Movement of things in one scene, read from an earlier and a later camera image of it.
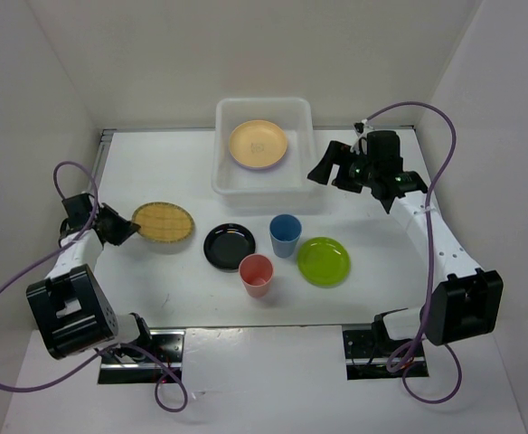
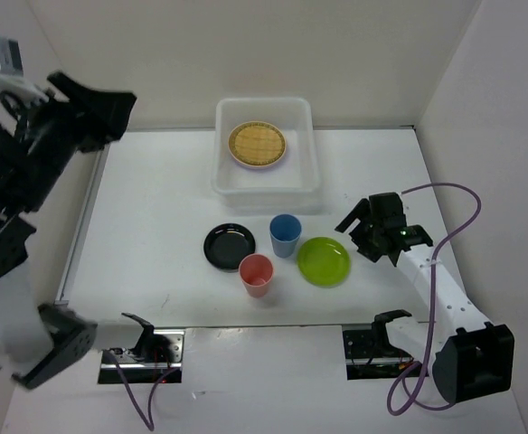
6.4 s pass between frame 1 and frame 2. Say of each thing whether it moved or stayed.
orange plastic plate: stayed
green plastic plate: stayed
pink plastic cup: stayed
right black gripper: moved
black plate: stayed
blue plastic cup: stayed
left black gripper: moved
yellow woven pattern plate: moved
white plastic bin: stayed
